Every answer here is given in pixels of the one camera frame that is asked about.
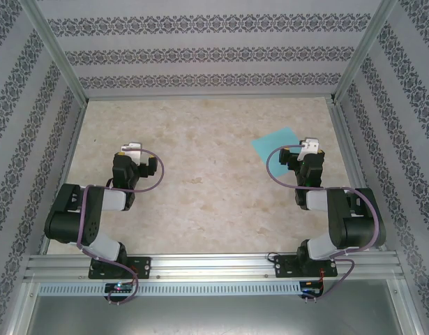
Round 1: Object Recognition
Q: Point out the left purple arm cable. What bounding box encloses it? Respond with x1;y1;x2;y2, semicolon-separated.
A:
76;148;166;306

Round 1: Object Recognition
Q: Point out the left small circuit board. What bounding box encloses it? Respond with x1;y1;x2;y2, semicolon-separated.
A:
105;283;135;293

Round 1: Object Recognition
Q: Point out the aluminium frame post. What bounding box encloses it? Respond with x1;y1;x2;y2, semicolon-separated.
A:
20;0;89;105
331;0;400;105

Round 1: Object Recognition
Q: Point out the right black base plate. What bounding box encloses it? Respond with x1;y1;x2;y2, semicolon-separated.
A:
273;254;339;279

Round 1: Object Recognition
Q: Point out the slotted grey cable duct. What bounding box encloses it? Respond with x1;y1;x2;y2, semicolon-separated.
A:
38;281;304;297

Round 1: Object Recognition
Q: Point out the left aluminium frame post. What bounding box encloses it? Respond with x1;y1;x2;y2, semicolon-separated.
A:
20;0;89;105

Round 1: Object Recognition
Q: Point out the light blue paper sheet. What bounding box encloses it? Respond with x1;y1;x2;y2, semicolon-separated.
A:
250;126;303;178

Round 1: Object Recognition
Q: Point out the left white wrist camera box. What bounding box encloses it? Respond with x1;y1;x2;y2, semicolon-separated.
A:
121;142;144;165

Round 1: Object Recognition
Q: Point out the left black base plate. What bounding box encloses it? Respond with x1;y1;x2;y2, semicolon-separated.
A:
88;256;152;280

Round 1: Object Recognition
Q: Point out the small circuit board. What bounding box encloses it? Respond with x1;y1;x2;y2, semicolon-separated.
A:
300;281;324;298
105;283;135;293

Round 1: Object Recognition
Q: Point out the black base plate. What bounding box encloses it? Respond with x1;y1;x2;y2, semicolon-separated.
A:
88;256;152;280
273;254;339;279

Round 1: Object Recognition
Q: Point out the right aluminium frame post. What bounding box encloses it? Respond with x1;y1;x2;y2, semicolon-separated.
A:
331;0;400;105

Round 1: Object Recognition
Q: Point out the grey metal sheet panel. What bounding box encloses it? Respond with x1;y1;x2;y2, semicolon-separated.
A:
25;295;419;335

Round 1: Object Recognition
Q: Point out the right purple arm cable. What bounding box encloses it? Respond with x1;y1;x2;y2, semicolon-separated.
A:
266;144;381;304

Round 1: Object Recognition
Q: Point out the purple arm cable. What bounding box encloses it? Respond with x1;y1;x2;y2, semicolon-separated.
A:
266;144;381;304
76;148;166;306

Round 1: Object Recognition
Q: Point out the aluminium mounting rail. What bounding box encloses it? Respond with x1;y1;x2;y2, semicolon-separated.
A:
24;253;405;283

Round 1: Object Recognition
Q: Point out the right small circuit board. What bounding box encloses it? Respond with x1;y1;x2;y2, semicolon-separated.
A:
300;281;324;298

